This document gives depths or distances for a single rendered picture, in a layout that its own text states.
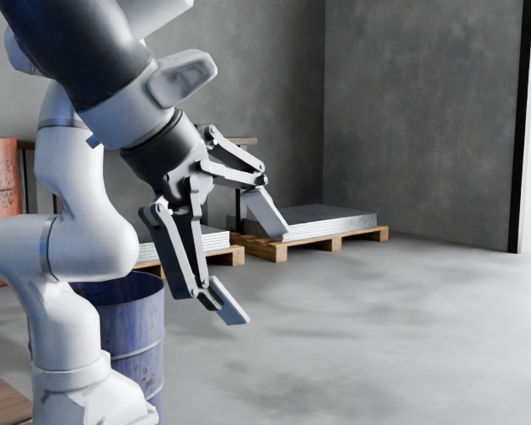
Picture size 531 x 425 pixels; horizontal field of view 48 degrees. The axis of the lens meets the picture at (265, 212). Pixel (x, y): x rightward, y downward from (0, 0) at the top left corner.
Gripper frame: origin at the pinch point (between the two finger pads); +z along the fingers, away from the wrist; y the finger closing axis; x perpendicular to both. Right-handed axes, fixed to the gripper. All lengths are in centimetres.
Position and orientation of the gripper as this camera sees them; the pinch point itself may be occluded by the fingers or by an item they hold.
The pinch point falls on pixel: (255, 268)
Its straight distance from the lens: 68.3
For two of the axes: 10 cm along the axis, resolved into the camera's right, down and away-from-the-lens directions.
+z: 5.1, 7.1, 4.8
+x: 7.9, -1.7, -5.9
